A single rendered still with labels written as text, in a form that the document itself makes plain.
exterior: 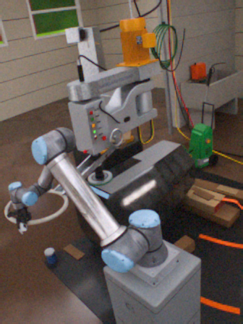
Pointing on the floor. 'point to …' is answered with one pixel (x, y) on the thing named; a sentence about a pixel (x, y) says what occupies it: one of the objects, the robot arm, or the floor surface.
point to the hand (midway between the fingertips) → (23, 229)
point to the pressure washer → (202, 143)
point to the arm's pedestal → (158, 294)
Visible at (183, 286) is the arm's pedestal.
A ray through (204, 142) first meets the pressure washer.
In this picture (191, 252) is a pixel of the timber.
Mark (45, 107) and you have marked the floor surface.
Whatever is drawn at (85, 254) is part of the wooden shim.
